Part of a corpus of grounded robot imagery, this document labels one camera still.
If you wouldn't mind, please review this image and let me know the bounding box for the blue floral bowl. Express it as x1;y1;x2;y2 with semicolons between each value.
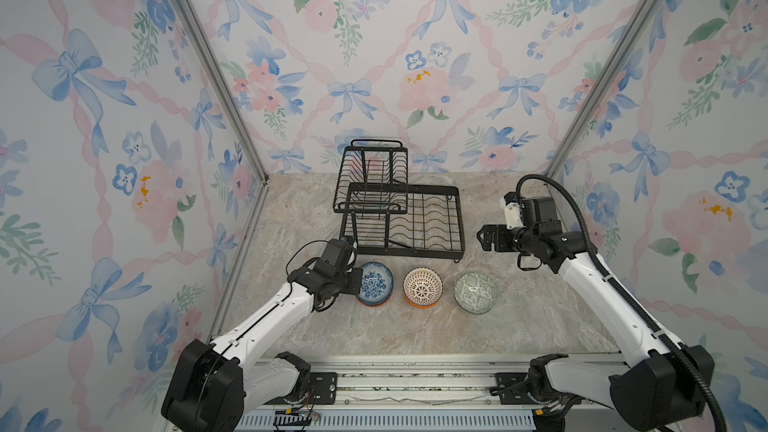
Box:
357;262;394;307

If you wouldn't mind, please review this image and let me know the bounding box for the green patterned bowl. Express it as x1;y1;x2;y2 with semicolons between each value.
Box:
454;272;499;315

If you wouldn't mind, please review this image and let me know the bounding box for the white brown lattice bowl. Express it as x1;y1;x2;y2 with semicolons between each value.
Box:
403;267;443;309

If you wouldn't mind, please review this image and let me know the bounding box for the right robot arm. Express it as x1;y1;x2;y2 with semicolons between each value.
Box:
477;192;719;431

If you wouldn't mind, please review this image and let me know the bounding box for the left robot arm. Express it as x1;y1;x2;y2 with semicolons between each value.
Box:
161;237;362;431

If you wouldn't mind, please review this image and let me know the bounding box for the black wire dish rack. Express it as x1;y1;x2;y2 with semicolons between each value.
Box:
332;139;466;263

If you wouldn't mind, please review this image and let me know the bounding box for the right aluminium corner post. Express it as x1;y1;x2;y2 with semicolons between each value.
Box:
545;0;663;178

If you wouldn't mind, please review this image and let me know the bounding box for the aluminium corner post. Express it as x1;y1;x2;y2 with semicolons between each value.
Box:
545;0;663;178
171;0;268;185

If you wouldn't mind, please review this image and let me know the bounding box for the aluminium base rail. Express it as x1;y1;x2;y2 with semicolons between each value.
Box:
152;353;682;432

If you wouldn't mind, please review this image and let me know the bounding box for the left aluminium corner post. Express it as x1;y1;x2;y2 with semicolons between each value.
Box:
171;0;268;185

